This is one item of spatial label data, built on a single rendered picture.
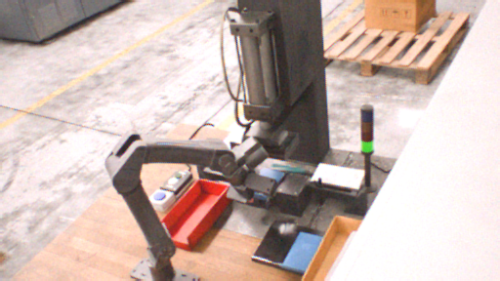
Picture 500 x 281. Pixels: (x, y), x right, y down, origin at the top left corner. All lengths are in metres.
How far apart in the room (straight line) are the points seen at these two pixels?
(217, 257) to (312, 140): 0.51
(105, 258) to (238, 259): 0.40
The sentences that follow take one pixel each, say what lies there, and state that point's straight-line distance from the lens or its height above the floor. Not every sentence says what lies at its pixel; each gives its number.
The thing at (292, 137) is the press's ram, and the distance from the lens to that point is 1.48.
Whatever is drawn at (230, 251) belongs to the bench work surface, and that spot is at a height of 0.90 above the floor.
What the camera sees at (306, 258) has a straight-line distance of 1.41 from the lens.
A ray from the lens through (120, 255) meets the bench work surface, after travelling 1.59.
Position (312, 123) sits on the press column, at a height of 1.07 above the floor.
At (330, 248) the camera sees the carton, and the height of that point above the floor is 0.91.
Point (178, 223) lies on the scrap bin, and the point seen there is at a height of 0.91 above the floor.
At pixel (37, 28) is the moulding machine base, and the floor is 0.23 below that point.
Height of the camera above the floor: 1.95
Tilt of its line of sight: 32 degrees down
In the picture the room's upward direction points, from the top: 9 degrees counter-clockwise
